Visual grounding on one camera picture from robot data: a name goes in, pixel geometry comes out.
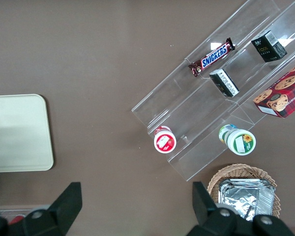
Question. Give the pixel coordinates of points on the red cola bottle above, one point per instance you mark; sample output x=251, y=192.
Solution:
x=16, y=218

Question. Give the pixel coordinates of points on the white rectangular plastic tray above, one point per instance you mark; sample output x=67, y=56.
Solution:
x=19, y=132

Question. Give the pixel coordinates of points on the small black barcode box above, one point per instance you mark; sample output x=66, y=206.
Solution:
x=225, y=82

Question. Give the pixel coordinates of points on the clear acrylic bottle rack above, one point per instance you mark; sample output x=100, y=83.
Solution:
x=5, y=212

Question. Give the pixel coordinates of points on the clear acrylic stepped display stand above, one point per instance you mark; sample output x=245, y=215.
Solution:
x=199, y=110

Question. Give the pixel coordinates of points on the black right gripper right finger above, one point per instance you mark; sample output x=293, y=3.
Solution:
x=211, y=218

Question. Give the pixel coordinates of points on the green sunflower yogurt cup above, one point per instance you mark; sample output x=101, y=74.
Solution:
x=241, y=142

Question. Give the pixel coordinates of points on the aluminium foil container stack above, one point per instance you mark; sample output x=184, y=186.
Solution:
x=245, y=199

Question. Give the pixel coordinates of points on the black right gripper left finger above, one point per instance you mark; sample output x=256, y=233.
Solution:
x=61, y=209

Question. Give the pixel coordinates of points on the red strawberry yogurt cup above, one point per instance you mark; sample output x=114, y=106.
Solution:
x=164, y=142

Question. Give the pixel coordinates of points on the black box with gold print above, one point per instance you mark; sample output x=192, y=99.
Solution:
x=266, y=49

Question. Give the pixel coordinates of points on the Snickers chocolate bar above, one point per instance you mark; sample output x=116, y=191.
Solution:
x=212, y=57

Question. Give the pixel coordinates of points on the red chocolate chip cookie box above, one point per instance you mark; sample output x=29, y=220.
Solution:
x=282, y=96

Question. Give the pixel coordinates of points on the tan wicker basket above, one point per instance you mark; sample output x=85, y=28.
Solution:
x=236, y=172

